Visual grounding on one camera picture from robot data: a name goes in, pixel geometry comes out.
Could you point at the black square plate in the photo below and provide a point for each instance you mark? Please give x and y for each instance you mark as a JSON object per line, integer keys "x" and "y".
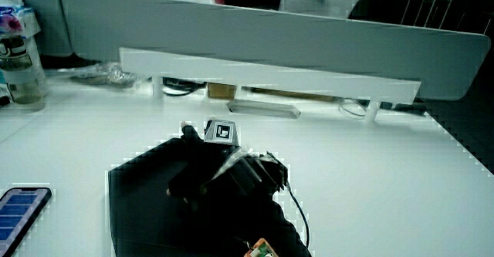
{"x": 143, "y": 203}

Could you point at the white box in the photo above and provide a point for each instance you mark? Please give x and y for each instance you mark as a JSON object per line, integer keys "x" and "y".
{"x": 320, "y": 0}

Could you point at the black smartphone with blue screen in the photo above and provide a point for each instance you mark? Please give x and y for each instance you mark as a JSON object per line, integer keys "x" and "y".
{"x": 17, "y": 214}

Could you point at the black power strip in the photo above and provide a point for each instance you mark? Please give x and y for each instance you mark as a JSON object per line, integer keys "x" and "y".
{"x": 405, "y": 108}

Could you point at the person's right forearm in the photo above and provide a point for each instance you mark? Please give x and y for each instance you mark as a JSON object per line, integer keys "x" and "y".
{"x": 254, "y": 226}

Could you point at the short grey desk partition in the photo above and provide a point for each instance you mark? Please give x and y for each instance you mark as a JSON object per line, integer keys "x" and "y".
{"x": 34, "y": 17}

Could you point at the person's right hand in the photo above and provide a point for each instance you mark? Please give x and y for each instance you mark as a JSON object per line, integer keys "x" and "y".
{"x": 227, "y": 172}

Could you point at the brown cardboard box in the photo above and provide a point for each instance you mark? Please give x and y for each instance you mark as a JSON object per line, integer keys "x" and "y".
{"x": 221, "y": 91}

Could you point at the metal frame chair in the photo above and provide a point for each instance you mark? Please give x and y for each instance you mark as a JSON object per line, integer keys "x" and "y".
{"x": 428, "y": 2}

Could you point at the white monitor riser shelf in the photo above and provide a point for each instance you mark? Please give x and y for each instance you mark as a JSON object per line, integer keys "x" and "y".
{"x": 270, "y": 77}

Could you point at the floral tissue pack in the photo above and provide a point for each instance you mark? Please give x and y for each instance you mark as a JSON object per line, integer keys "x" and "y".
{"x": 15, "y": 17}

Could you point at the orange circuit board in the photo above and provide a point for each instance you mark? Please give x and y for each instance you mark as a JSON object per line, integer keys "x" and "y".
{"x": 262, "y": 250}

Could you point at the flat clear tray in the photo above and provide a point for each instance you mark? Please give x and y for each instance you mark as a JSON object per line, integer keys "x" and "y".
{"x": 262, "y": 108}

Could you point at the crinkled plastic bag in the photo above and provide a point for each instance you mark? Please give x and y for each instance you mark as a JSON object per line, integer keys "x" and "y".
{"x": 108, "y": 75}

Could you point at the long grey desk partition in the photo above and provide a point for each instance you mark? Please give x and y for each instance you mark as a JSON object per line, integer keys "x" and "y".
{"x": 270, "y": 33}

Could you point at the clear drinking bottle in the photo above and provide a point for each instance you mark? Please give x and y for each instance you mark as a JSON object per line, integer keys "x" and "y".
{"x": 21, "y": 72}

